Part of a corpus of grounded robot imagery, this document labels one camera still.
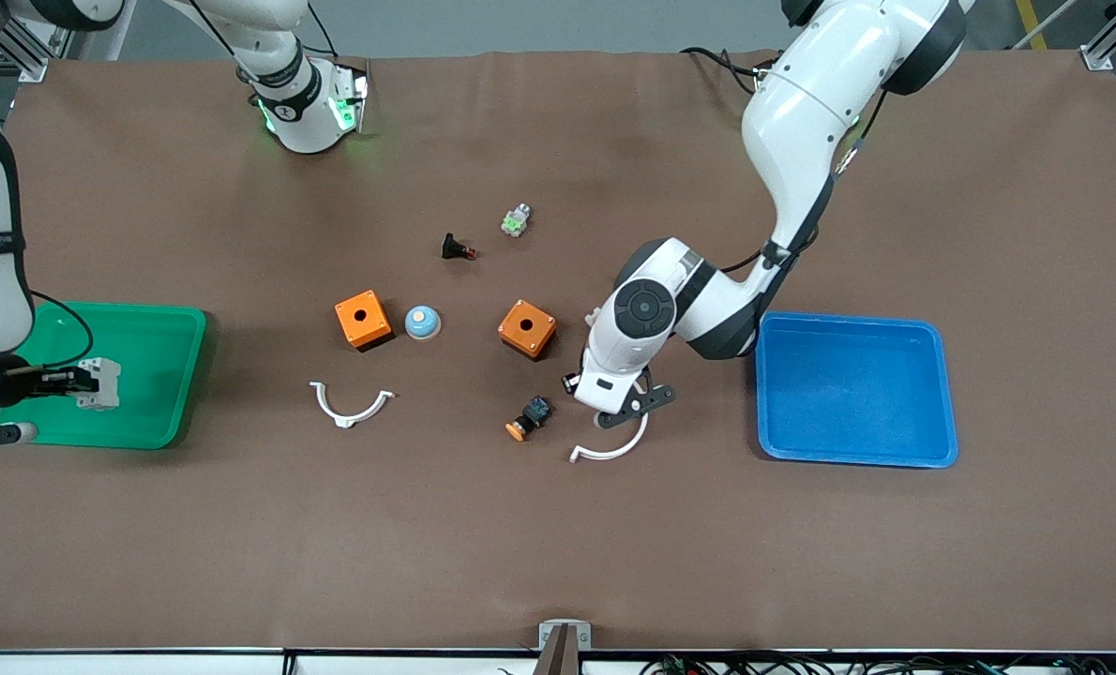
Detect white circuit breaker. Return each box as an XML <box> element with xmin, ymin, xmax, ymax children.
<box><xmin>76</xmin><ymin>357</ymin><xmax>123</xmax><ymax>413</ymax></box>

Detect large white curved clip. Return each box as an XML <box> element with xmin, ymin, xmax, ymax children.
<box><xmin>569</xmin><ymin>412</ymin><xmax>650</xmax><ymax>465</ymax></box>

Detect orange pushbutton black body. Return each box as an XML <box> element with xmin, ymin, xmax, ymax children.
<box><xmin>505</xmin><ymin>396</ymin><xmax>553</xmax><ymax>443</ymax></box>

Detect orange button box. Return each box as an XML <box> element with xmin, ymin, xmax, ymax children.
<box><xmin>498</xmin><ymin>299</ymin><xmax>558</xmax><ymax>361</ymax></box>
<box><xmin>335</xmin><ymin>290</ymin><xmax>395</xmax><ymax>352</ymax></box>

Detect green plastic tray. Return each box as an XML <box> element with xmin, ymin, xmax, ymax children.
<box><xmin>0</xmin><ymin>301</ymin><xmax>208</xmax><ymax>451</ymax></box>

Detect blue plastic tray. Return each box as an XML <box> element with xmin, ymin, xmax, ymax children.
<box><xmin>754</xmin><ymin>311</ymin><xmax>959</xmax><ymax>469</ymax></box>

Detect small white curved clip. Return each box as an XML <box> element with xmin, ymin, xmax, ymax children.
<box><xmin>309</xmin><ymin>381</ymin><xmax>397</xmax><ymax>429</ymax></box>

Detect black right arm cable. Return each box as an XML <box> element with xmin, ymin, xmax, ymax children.
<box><xmin>31</xmin><ymin>292</ymin><xmax>96</xmax><ymax>368</ymax></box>

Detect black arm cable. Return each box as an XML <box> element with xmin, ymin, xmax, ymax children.
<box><xmin>31</xmin><ymin>292</ymin><xmax>96</xmax><ymax>368</ymax></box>
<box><xmin>719</xmin><ymin>89</ymin><xmax>889</xmax><ymax>275</ymax></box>

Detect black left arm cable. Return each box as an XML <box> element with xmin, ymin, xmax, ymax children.
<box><xmin>719</xmin><ymin>89</ymin><xmax>889</xmax><ymax>275</ymax></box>

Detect metal table edge bracket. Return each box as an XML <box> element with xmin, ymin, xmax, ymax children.
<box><xmin>538</xmin><ymin>619</ymin><xmax>593</xmax><ymax>675</ymax></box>

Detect white table edge rail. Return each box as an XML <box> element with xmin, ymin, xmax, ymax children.
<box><xmin>0</xmin><ymin>649</ymin><xmax>1116</xmax><ymax>675</ymax></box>

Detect black cable bundle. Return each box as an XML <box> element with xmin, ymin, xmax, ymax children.
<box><xmin>638</xmin><ymin>652</ymin><xmax>1116</xmax><ymax>675</ymax></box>

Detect black left base cables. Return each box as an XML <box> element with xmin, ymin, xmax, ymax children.
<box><xmin>680</xmin><ymin>45</ymin><xmax>775</xmax><ymax>95</ymax></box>

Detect black right base cable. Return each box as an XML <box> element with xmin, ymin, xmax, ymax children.
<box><xmin>307</xmin><ymin>0</ymin><xmax>339</xmax><ymax>57</ymax></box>

